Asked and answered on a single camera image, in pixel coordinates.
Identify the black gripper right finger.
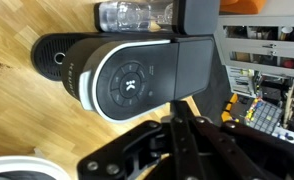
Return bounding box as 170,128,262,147
191,116,294,180

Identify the clear water reservoir tank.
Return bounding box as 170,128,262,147
93,0,221,37

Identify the black coffee maker lid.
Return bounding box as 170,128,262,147
78,38,180,124

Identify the grey storage cabinet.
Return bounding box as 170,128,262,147
214,14,294,70

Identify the parts organizer with coloured bits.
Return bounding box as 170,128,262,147
244,98,285,135

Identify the black Keurig coffee maker body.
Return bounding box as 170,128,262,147
30,32,216,101

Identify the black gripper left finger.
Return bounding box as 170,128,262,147
76,99,201,180

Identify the orange sofa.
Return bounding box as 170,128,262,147
219,0,268,15

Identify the white round raised stand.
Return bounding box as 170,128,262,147
0,155,72,180

